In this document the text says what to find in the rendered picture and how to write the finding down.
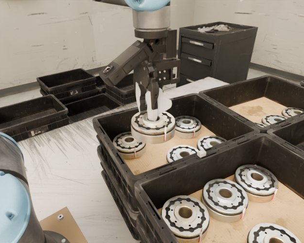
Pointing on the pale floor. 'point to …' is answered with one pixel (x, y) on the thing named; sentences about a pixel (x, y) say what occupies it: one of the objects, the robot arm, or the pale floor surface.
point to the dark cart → (215, 53)
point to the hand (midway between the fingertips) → (145, 117)
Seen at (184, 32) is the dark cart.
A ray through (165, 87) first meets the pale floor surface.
